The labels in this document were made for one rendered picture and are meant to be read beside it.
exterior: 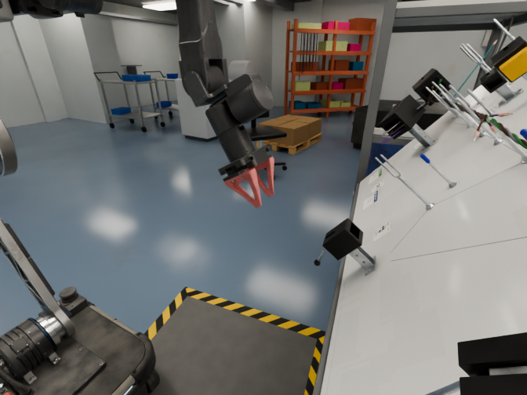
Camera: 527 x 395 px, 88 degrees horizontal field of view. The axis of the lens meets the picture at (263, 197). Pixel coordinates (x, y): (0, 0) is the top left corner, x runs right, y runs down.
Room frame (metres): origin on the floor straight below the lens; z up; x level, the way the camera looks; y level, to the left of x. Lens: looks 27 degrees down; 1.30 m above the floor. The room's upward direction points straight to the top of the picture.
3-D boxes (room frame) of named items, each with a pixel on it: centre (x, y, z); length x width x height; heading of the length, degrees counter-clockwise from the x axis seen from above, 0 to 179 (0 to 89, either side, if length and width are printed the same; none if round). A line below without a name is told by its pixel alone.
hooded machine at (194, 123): (5.19, 1.06, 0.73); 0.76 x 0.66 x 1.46; 152
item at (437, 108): (1.18, -0.63, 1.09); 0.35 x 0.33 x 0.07; 159
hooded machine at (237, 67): (6.99, 0.47, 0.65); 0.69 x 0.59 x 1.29; 152
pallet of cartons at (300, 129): (4.67, -0.47, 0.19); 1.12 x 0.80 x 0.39; 152
